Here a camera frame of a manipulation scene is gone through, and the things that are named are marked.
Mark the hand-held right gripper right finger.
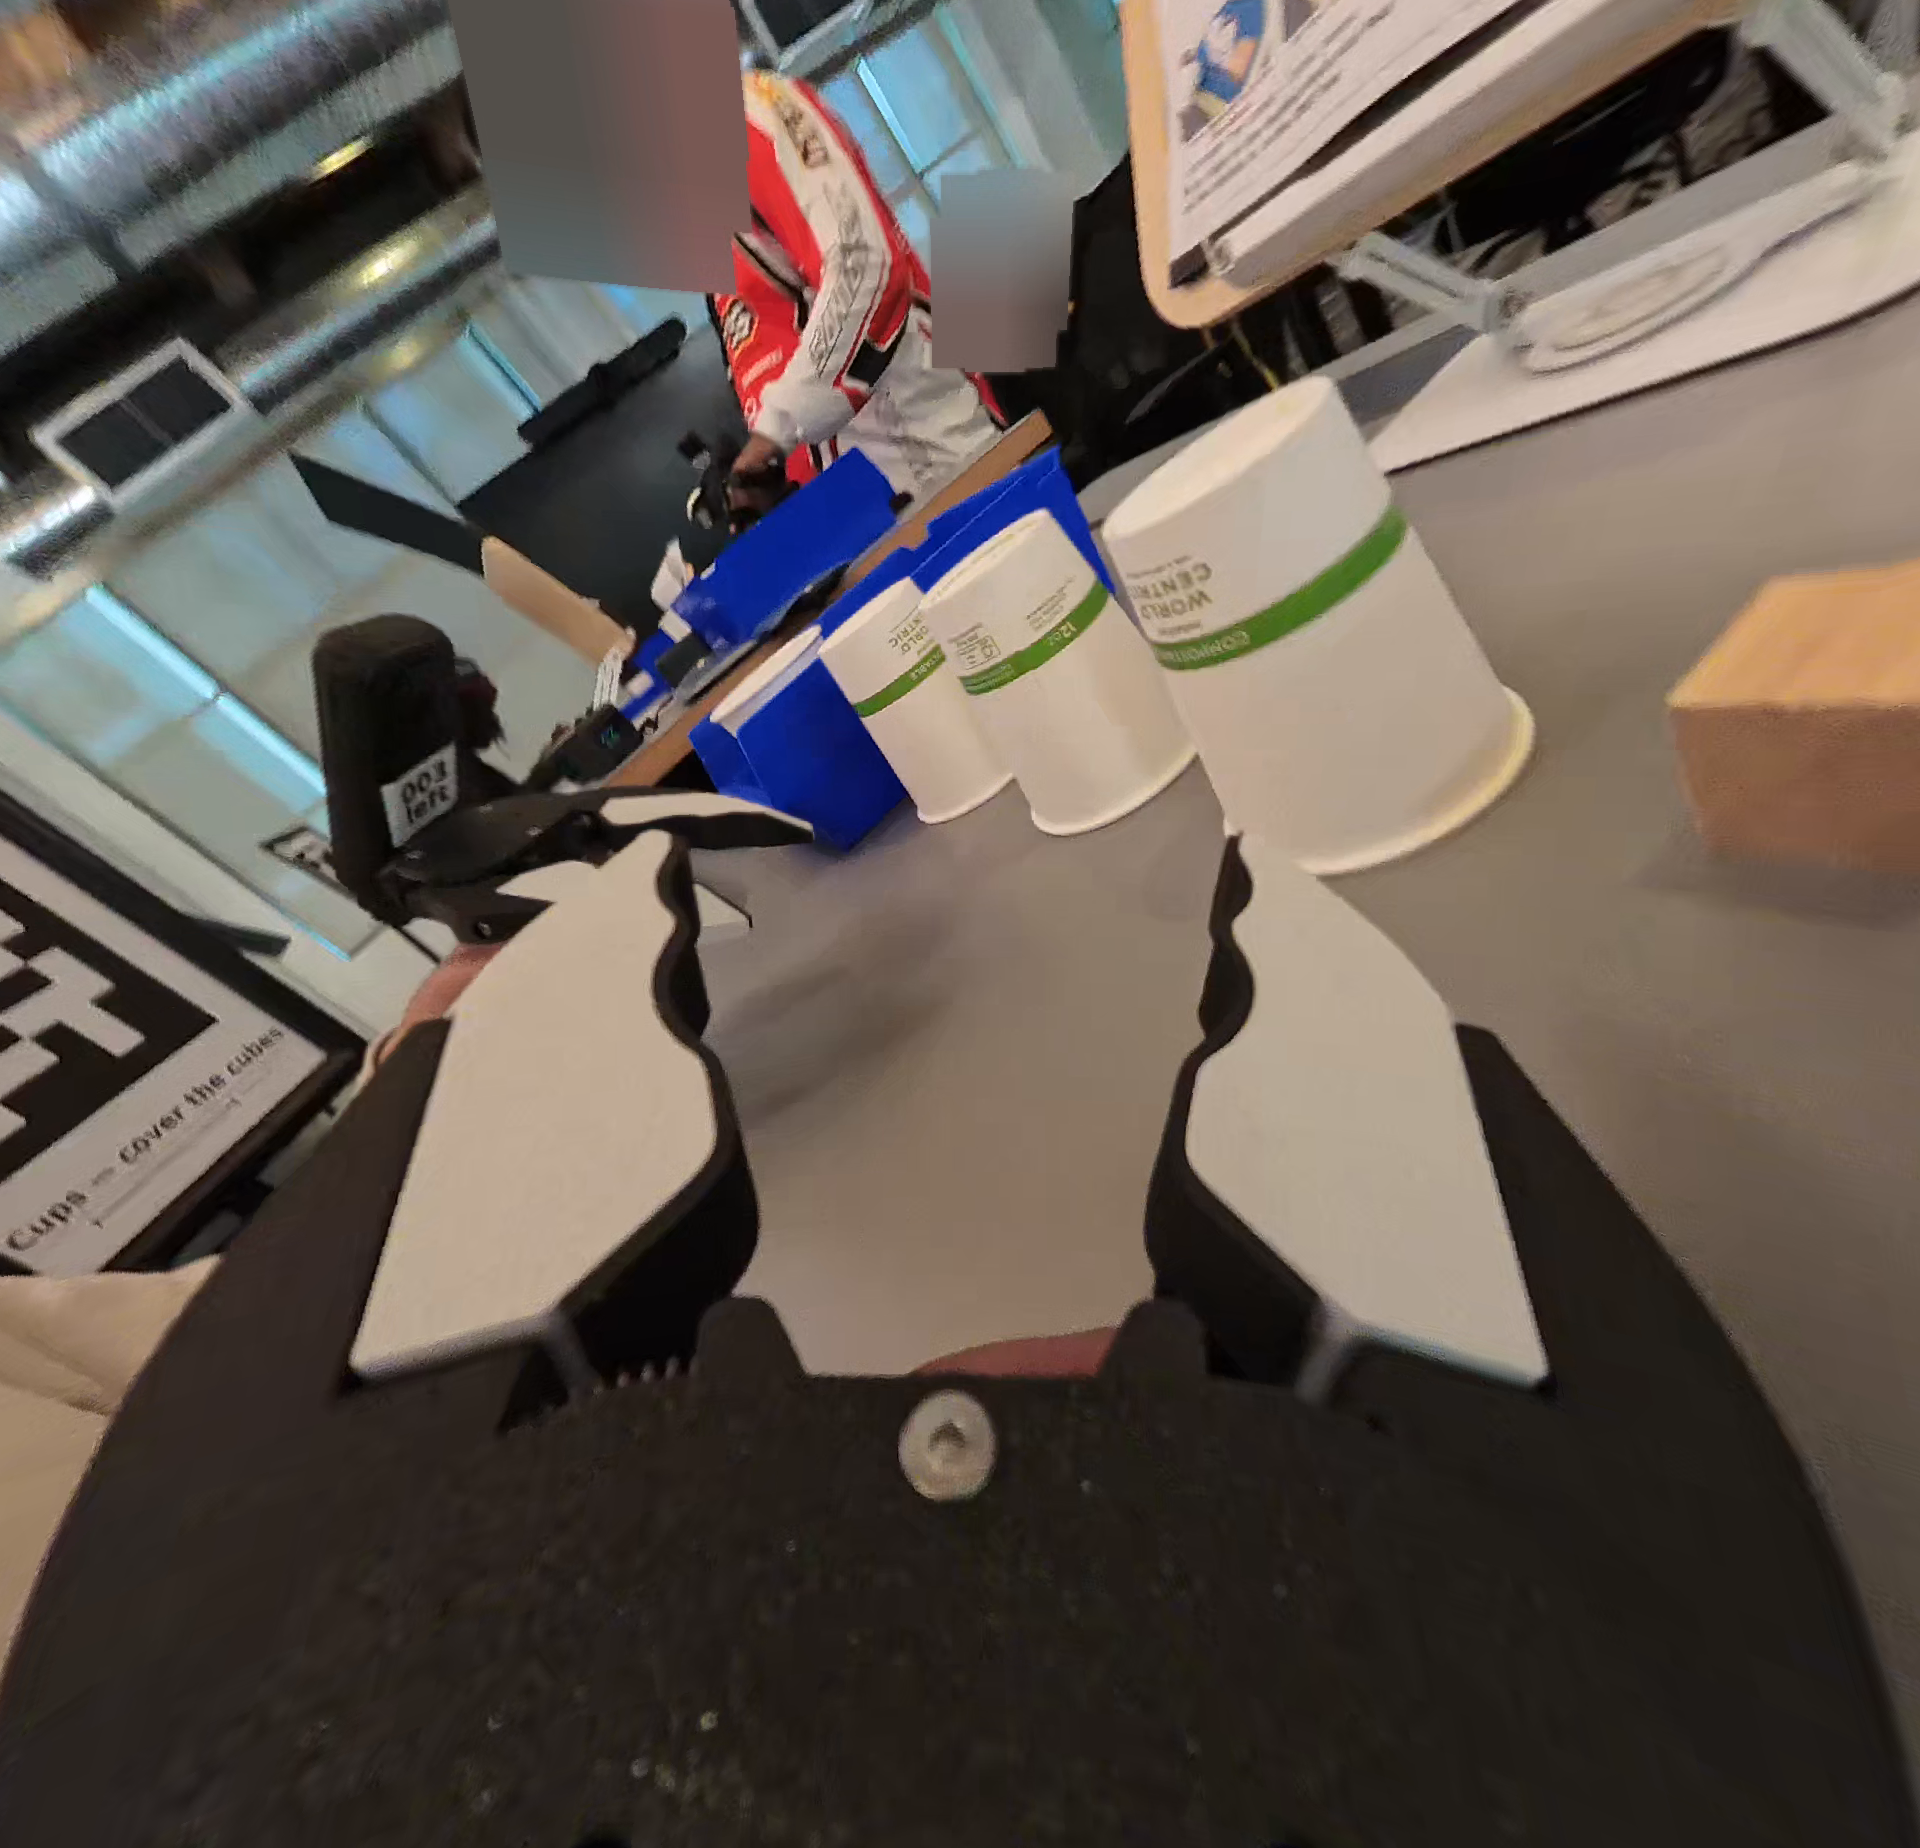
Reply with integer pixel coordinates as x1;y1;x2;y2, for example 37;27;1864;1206
1149;834;1550;1400

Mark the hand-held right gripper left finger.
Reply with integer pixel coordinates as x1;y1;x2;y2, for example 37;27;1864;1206
349;834;760;1397

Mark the blue plastic bin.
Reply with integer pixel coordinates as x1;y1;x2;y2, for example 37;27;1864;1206
688;449;1119;854
631;446;908;680

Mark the person's left hand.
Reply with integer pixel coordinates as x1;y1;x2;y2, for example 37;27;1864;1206
366;942;506;1070

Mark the black digital timer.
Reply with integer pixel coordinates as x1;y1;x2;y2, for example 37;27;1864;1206
547;701;649;787

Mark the wooden edge background table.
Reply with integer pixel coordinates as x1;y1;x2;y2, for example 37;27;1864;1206
479;410;1059;794

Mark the framed black white sign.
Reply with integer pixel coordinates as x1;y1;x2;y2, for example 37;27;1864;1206
0;791;370;1279

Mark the person's cream hoodie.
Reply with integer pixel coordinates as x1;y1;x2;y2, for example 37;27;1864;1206
0;1256;226;1670

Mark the wooden cube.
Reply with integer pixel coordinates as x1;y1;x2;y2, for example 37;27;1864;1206
1666;557;1920;878

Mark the wooden instruction board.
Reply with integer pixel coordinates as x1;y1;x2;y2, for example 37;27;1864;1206
1111;0;1862;333

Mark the printed instruction sheet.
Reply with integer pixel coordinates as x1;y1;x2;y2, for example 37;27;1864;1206
1149;0;1636;269

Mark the metal stand bracket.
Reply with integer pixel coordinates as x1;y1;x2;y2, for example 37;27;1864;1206
1335;0;1894;366

